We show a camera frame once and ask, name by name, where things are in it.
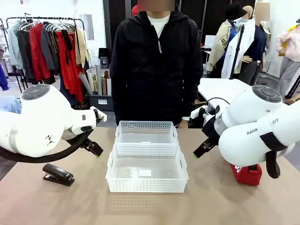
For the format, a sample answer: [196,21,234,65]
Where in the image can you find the beige trench coat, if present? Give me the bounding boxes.
[206,20,237,72]

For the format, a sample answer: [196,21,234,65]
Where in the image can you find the dark blue garment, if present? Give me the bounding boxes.
[0,64,9,91]

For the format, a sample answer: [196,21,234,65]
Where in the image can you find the dark grey hanging garment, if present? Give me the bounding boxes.
[18,29,36,83]

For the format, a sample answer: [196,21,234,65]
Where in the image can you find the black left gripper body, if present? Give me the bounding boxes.
[79,137,92,150]

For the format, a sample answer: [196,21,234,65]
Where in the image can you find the black tripod pole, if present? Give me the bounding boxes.
[229,23,246,80]

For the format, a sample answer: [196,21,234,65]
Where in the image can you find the pink jacket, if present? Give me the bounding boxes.
[275,23,300,63]

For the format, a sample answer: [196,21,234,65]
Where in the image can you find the black bucket hat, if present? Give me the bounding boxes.
[225,2,244,21]

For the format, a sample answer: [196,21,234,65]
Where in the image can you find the white perforated plastic basket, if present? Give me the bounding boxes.
[105,142,189,194]
[114,120,180,145]

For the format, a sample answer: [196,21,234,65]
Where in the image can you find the white coat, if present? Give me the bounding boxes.
[221,18,256,79]

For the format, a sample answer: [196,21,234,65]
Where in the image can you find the slanted grey paper roll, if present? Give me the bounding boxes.
[78,72,94,95]

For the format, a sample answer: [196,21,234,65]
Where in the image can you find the pale grey hanging jacket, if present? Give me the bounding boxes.
[8,20,24,70]

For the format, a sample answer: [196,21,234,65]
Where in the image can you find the light blue shirt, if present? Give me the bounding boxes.
[0,96,23,115]

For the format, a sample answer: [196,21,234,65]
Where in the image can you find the red zipper pouch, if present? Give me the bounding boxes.
[230,163,263,187]

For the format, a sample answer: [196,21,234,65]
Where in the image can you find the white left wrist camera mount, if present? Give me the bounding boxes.
[90,105,108,123]

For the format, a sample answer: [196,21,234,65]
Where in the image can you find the beige hanging garment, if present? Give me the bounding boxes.
[74,27,91,68]

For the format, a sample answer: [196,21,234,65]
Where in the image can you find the person's left forearm black sleeve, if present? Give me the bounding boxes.
[181,77,204,119]

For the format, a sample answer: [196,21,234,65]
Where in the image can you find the thick black right arm hose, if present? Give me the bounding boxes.
[259,132,289,179]

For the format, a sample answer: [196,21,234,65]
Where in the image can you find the white table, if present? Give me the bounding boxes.
[197,77,261,113]

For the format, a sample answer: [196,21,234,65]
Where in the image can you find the person's right forearm black sleeve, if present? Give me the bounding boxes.
[110,77,127,126]

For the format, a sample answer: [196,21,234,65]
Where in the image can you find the beige paper roll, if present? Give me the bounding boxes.
[86,68,95,92]

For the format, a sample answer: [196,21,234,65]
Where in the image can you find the mannequin in navy top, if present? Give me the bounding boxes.
[239,4,268,86]

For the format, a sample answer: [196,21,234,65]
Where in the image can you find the red hanging jacket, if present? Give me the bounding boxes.
[30,22,53,82]

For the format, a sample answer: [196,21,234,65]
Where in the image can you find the thin black cable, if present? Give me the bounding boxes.
[205,97,231,105]

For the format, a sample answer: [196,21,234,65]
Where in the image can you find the thick black left arm hose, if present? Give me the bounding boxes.
[0,129,94,164]

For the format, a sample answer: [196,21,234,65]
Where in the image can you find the person in black jacket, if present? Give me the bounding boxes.
[110,0,204,129]

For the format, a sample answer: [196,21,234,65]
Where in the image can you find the tan shoe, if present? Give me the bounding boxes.
[285,95,300,105]

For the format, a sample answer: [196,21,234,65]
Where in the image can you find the black stapler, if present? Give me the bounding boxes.
[42,163,75,187]

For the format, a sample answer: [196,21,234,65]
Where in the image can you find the red hanging dress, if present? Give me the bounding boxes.
[56,30,85,103]

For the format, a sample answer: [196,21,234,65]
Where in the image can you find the black hanging scarf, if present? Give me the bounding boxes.
[61,30,73,65]

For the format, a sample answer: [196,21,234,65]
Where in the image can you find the grey trousers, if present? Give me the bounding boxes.
[277,57,300,99]

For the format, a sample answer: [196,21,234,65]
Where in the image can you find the tall grey cardboard tube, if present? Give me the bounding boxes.
[95,64,103,96]

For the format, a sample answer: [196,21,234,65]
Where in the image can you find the charcoal hanging jacket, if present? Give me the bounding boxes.
[41,23,60,75]

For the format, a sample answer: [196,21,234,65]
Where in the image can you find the grey storage bin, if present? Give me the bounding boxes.
[88,92,115,111]

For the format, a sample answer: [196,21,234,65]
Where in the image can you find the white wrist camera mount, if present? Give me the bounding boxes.
[90,105,108,123]
[190,105,222,122]

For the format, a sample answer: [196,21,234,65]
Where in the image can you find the thick black arm hose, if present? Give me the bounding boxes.
[259,132,289,179]
[0,129,94,164]

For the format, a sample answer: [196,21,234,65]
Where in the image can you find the black step stool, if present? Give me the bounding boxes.
[98,47,111,69]

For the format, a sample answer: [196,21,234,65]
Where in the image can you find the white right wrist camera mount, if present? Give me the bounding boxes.
[190,105,222,122]

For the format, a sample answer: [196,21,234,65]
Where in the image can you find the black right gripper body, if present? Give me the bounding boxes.
[202,116,223,145]

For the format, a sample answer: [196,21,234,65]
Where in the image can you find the black clothes rack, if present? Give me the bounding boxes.
[0,15,85,93]

